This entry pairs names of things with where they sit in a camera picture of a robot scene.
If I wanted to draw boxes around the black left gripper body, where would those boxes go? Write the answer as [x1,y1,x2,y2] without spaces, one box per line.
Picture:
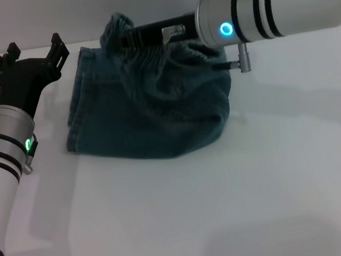
[0,51,69,125]

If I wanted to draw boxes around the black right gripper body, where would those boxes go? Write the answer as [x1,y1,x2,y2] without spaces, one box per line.
[132,10,205,50]

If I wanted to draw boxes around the blue denim shorts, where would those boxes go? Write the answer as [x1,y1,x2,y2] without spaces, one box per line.
[46,0,244,176]

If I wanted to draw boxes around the small silver gripper plug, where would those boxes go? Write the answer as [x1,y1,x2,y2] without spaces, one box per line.
[160,22,191,59]

